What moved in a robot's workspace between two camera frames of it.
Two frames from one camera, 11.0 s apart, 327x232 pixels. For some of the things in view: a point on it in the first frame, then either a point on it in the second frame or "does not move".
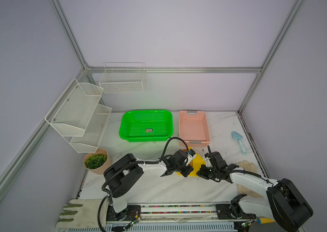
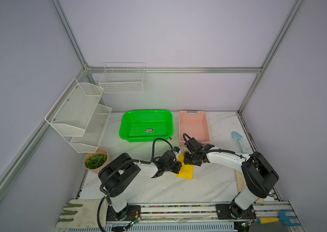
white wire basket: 123,78 does not move
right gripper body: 209,172 -> 189,159
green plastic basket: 146,125 does not move
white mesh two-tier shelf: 78,117 does not move
